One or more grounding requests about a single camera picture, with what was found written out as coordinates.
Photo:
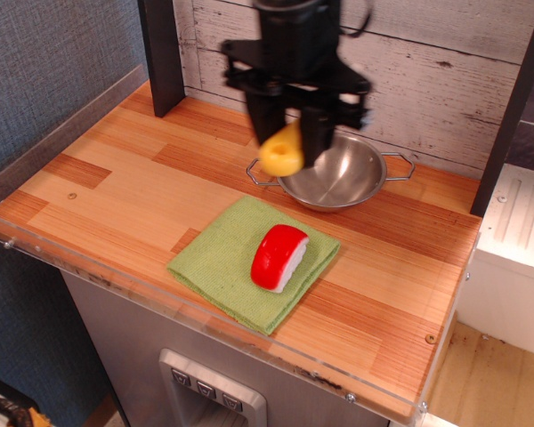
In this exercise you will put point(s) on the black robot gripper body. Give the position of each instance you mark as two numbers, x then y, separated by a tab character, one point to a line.
297	52

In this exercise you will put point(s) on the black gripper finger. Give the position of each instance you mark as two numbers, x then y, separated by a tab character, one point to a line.
267	112
317	128

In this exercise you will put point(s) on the yellow handled toy knife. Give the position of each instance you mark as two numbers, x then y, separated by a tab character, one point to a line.
282	154

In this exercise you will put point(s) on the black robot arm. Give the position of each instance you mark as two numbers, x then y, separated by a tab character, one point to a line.
293	5

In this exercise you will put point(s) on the dark basket corner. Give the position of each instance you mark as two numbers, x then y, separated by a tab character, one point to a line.
18	409

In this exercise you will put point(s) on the red and white toy sushi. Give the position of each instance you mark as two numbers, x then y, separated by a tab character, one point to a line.
278	256

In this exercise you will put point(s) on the green folded cloth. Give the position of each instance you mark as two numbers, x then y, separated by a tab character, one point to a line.
217	264

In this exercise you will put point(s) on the clear acrylic table guard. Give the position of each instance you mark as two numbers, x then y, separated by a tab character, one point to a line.
372	324

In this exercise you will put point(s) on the grey cabinet with dispenser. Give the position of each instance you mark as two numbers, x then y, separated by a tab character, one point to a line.
167	374

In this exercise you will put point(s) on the steel bowl with handles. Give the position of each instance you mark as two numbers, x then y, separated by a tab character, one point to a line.
349	173

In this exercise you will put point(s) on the dark left shelf post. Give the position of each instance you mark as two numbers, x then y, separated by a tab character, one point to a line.
162	53

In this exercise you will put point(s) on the dark shelf post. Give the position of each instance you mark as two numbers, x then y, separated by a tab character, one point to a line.
497	157
162	53

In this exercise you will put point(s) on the dark right shelf post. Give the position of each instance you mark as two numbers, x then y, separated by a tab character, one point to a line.
497	157

